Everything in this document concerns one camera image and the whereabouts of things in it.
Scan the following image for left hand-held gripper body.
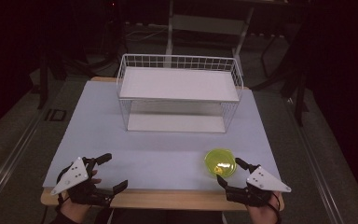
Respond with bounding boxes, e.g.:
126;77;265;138
49;157;115;208

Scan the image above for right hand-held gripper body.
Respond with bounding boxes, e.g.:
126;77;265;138
225;165;293;207

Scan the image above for yellow-green translucent plate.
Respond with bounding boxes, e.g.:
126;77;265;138
203;147;238;179

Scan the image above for person's right hand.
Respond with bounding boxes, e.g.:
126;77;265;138
246;191;283;224

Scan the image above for person's left hand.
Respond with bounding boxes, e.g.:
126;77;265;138
59;169;103;224

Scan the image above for pale blue table mat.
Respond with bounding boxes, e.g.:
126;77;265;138
42;80;282;192

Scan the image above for black floor socket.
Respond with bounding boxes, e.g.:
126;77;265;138
44;108;67;122

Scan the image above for black metal stand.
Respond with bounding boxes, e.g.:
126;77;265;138
251;18;311;128
36;46;70;110

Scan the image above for black cable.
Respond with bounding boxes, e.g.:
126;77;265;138
41;192;63;224
267;194;282;224

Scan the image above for metal floor rail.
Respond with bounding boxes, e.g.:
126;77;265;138
282;92;347;224
0;105;49;216

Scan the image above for white wire shelf rack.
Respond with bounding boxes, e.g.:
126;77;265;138
116;53;245;134

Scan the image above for white floor cable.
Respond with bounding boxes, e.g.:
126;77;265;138
123;23;170;43

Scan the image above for white metal frame stand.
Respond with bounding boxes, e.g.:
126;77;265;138
163;0;256;68

